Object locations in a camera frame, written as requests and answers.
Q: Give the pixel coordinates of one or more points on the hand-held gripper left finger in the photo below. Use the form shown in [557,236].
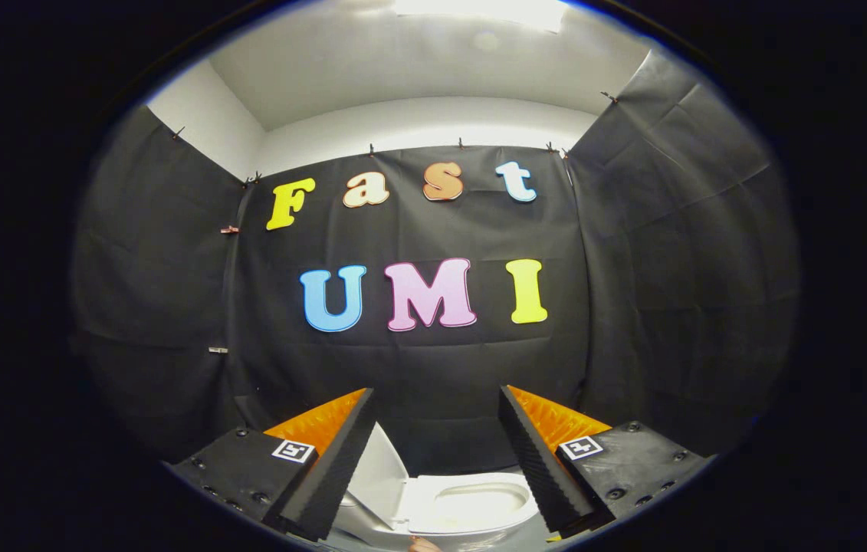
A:
[330,479]

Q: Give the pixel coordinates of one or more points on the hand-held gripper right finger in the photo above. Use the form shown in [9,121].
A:
[536,468]

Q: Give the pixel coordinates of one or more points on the white toilet lid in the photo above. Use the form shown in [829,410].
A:
[379,483]

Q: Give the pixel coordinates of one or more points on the white ceramic toilet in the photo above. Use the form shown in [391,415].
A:
[479,502]

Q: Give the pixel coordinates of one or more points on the black backdrop cloth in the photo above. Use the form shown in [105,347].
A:
[433,368]

